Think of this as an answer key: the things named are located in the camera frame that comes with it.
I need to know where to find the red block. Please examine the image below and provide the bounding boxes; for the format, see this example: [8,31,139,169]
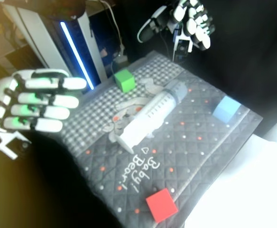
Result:
[145,188,179,224]

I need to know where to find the large clear plastic syringe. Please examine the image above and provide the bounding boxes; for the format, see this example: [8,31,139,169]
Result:
[118,82,189,154]

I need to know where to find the blue block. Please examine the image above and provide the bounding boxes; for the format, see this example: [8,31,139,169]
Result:
[212,95,242,124]

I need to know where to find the white tower with blue light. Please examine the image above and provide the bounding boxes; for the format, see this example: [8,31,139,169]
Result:
[0,4,110,91]

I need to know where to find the green block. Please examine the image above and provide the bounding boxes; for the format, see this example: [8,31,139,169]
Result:
[113,69,136,93]

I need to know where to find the white cable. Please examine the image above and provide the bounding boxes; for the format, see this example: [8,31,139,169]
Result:
[98,0,126,54]

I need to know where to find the white power plug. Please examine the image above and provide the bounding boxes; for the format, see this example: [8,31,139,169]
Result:
[116,45,129,64]

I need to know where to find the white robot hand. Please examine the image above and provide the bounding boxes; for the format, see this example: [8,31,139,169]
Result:
[137,0,216,52]
[0,68,88,133]

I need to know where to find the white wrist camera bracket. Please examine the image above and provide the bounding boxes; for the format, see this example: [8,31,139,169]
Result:
[0,131,32,160]
[173,33,194,59]

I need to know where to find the grey quilt with bear print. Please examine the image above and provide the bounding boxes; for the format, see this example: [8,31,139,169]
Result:
[60,51,264,228]

